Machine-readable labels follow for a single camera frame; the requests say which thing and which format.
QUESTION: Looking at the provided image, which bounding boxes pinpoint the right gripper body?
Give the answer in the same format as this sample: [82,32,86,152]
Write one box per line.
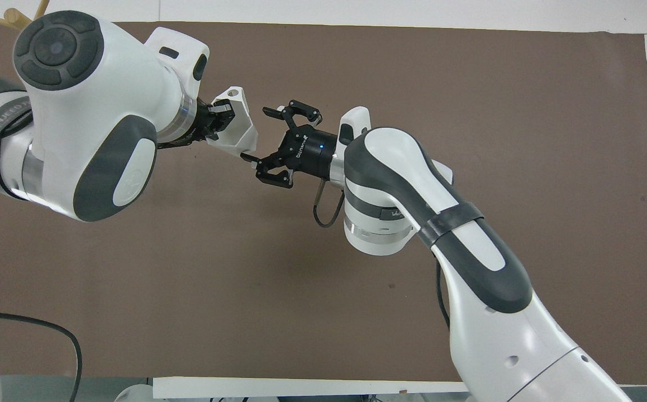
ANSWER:
[278,127,339,180]

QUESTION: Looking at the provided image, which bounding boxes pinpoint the white plastic block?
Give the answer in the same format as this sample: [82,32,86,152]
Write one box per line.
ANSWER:
[206,85,259,161]

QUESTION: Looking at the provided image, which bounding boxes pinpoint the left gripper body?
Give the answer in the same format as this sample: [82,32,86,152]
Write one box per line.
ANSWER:
[191,98,216,147]

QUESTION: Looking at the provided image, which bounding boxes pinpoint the black cable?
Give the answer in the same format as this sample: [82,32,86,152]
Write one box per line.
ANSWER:
[435,259,452,331]
[312,178,348,229]
[0,308,83,402]

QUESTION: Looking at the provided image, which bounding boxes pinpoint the wooden cup rack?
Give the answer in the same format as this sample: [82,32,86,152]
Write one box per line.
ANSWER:
[0,0,51,30]

